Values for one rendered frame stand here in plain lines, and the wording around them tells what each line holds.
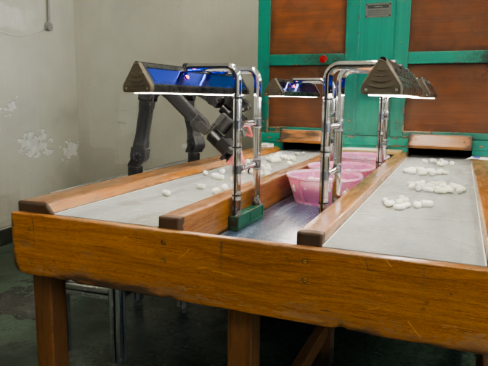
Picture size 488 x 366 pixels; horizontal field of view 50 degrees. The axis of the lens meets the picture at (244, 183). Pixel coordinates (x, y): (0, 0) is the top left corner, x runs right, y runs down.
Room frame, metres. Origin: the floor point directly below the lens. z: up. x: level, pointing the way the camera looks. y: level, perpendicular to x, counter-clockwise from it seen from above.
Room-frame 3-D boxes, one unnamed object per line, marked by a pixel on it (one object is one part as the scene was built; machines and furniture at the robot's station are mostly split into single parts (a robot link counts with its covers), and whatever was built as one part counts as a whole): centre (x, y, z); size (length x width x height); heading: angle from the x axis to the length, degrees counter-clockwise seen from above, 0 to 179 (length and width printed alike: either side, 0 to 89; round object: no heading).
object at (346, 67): (1.34, -0.31, 0.90); 0.20 x 0.19 x 0.45; 158
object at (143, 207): (2.05, -0.01, 0.73); 1.81 x 0.30 x 0.02; 158
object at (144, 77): (1.53, 0.14, 1.08); 0.62 x 0.08 x 0.07; 158
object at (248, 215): (1.50, 0.07, 0.90); 0.20 x 0.19 x 0.45; 158
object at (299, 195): (1.81, -0.28, 0.72); 0.27 x 0.27 x 0.10
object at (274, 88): (2.43, -0.23, 1.08); 0.62 x 0.08 x 0.07; 158
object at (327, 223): (1.86, -0.48, 0.71); 1.81 x 0.05 x 0.11; 158
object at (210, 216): (1.98, -0.17, 0.71); 1.81 x 0.05 x 0.11; 158
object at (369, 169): (2.07, -0.39, 0.72); 0.27 x 0.27 x 0.10
